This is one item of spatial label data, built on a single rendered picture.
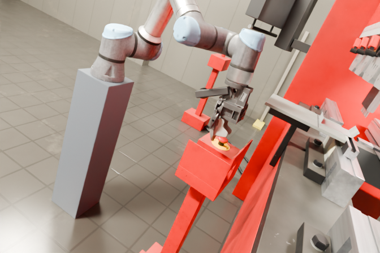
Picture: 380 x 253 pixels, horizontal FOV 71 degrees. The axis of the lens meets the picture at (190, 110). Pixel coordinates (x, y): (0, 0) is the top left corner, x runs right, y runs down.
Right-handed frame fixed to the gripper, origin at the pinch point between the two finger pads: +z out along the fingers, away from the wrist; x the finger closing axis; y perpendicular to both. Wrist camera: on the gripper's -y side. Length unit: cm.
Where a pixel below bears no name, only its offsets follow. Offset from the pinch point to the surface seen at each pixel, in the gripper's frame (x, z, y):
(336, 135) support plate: 12.2, -13.3, 33.8
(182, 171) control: -4.9, 14.6, -4.1
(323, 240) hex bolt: -30.4, -5.3, 35.1
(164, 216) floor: 43, 82, -25
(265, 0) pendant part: 119, -56, -31
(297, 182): -4.9, -1.2, 29.0
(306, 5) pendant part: 155, -63, -10
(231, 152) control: 9.2, 6.4, 6.3
